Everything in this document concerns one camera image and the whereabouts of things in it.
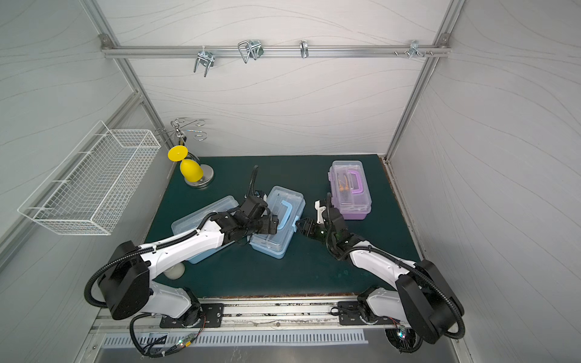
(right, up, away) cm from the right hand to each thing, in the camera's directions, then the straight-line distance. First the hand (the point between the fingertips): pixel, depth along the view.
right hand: (299, 222), depth 84 cm
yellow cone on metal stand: (-45, +19, +11) cm, 50 cm away
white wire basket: (-65, +13, -17) cm, 69 cm away
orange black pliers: (+21, +13, +15) cm, 28 cm away
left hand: (-13, 0, -1) cm, 13 cm away
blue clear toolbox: (-40, +1, -2) cm, 40 cm away
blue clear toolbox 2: (-5, +7, +4) cm, 9 cm away
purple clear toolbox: (+22, +12, +13) cm, 29 cm away
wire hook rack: (-49, +36, +6) cm, 61 cm away
